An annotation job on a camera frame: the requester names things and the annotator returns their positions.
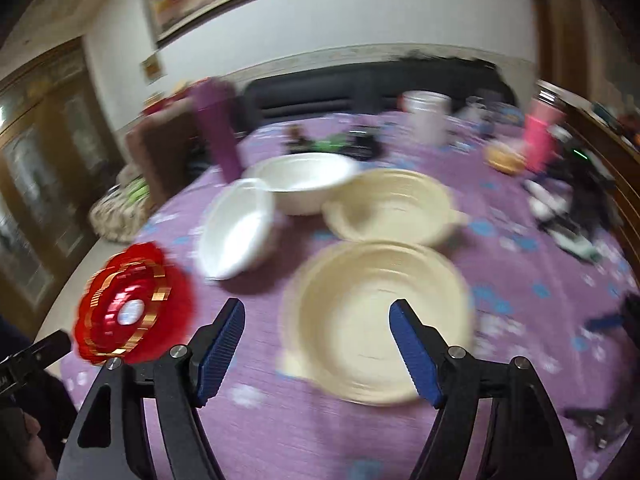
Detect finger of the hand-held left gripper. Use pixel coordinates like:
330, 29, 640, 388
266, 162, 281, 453
0, 331, 72, 386

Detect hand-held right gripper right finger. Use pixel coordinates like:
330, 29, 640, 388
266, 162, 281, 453
389, 299, 578, 480

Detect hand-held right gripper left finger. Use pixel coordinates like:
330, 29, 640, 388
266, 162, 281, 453
59, 298, 247, 480

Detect cream plastic bowl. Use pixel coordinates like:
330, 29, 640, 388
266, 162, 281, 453
321, 168, 471, 248
277, 241, 476, 407

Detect red gold-trimmed plate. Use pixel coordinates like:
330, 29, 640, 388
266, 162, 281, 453
72, 242, 197, 365

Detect small white bowl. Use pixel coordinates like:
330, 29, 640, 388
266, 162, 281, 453
197, 178, 278, 281

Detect large white bowl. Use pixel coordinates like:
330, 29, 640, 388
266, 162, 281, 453
242, 152, 361, 217

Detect purple floral tablecloth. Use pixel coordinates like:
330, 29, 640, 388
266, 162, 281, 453
60, 110, 640, 480

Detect patterned brown blanket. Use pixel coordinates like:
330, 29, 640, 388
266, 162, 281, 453
90, 180, 151, 243

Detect wooden glass-panel doors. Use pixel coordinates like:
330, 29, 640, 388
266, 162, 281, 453
0, 37, 123, 311

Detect brown armchair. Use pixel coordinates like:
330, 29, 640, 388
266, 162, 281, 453
125, 95, 211, 211

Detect orange bun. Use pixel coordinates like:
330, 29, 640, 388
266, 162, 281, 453
486, 141, 527, 175

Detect black electronic device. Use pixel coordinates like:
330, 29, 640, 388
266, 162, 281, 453
349, 129, 385, 160

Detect purple thermos flask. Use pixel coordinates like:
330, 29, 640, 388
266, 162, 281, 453
192, 79, 246, 181

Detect pile of black gear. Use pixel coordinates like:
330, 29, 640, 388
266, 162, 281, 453
525, 130, 621, 263

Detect white plastic jar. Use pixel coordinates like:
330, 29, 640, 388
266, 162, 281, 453
398, 91, 451, 147

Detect pink bottle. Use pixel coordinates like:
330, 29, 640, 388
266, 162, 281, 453
522, 91, 566, 173

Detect black leather sofa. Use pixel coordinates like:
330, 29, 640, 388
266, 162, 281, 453
242, 60, 516, 126

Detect small yellow wall plaque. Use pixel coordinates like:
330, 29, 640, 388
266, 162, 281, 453
141, 52, 166, 83

